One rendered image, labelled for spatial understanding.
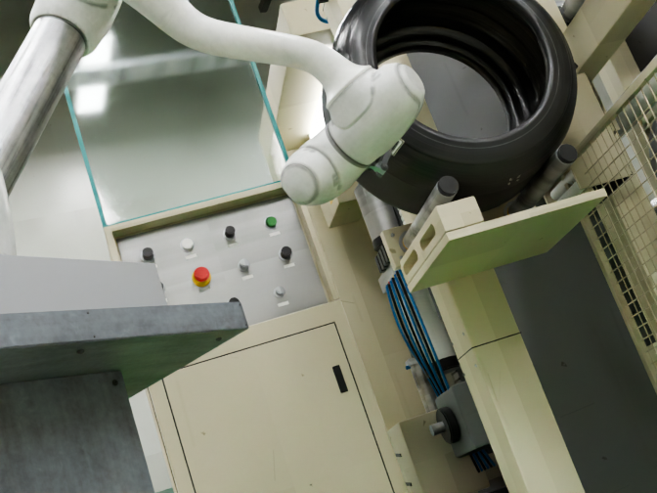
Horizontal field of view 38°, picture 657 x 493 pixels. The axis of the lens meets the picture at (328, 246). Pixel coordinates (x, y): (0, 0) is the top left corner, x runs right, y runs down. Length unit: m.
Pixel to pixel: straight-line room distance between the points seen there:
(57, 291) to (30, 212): 10.39
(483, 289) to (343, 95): 0.88
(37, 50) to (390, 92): 0.63
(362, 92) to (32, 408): 0.73
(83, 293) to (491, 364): 1.27
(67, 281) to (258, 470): 1.33
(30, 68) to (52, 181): 10.03
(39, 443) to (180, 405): 1.30
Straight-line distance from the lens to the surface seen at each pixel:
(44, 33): 1.79
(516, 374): 2.29
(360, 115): 1.57
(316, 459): 2.47
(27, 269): 1.19
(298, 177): 1.59
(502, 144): 2.05
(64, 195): 11.69
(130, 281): 1.26
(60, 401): 1.23
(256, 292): 2.60
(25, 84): 1.72
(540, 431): 2.28
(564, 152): 2.09
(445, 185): 1.97
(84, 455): 1.22
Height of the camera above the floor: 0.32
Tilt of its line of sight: 16 degrees up
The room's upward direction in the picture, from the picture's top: 20 degrees counter-clockwise
